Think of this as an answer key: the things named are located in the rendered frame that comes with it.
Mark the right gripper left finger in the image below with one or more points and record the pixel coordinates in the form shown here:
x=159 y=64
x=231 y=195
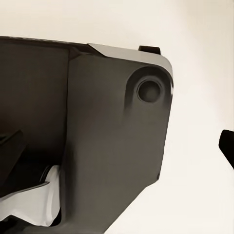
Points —
x=12 y=145

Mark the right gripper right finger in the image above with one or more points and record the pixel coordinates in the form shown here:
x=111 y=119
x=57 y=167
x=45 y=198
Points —
x=226 y=145

